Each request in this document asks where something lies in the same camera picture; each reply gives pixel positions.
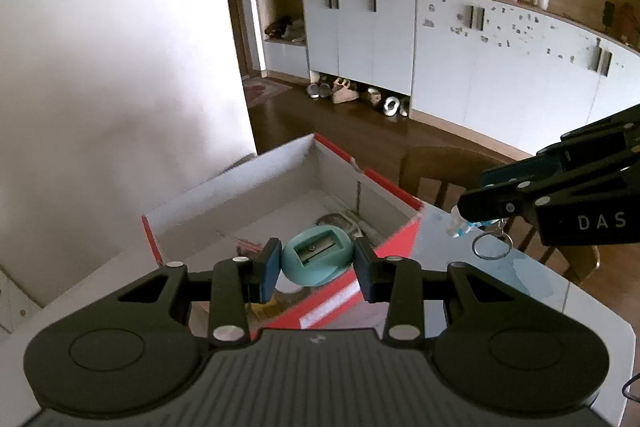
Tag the red door mat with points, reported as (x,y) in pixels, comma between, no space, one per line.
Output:
(258,90)

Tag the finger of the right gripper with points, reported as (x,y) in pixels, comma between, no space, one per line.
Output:
(525,169)
(538,201)

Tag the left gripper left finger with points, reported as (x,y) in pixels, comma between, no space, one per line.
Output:
(236,282)

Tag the red cardboard box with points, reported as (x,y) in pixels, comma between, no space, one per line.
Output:
(280,194)

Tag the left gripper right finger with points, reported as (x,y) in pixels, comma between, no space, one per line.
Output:
(396,281)

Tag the white wall cabinet unit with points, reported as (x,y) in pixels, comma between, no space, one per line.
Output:
(512,75)

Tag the blue white keychain figure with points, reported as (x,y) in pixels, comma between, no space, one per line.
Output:
(458,227)

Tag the dark wooden chair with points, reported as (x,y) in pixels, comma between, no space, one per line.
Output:
(454,166)

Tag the white drawer cabinet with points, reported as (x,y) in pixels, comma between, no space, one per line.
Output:
(16,307)

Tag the teal pencil sharpener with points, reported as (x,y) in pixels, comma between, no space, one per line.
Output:
(317,256)

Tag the blue correction tape dispenser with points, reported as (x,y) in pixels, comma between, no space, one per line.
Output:
(343,222)

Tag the pink white sneaker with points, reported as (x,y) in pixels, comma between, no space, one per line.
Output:
(343,91)

